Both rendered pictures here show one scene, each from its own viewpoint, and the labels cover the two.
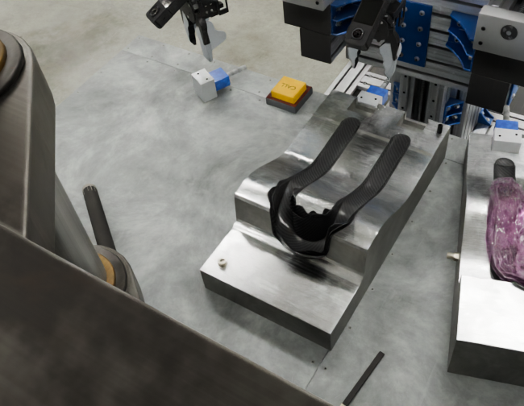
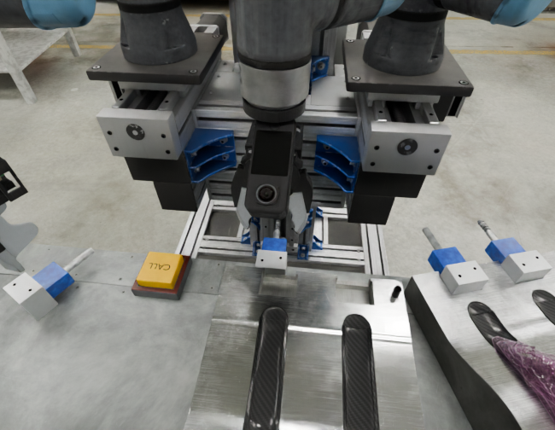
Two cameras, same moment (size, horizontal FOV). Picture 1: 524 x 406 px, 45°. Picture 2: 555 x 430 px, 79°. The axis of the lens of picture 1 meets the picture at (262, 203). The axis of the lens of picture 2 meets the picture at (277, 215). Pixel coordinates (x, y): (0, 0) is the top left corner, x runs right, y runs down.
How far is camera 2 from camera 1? 0.87 m
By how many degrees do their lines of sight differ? 22
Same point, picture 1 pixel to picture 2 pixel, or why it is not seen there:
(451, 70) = (319, 192)
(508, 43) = (405, 159)
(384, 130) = (325, 315)
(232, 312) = not seen: outside the picture
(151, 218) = not seen: outside the picture
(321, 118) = (227, 322)
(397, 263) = not seen: outside the picture
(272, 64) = (135, 203)
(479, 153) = (442, 305)
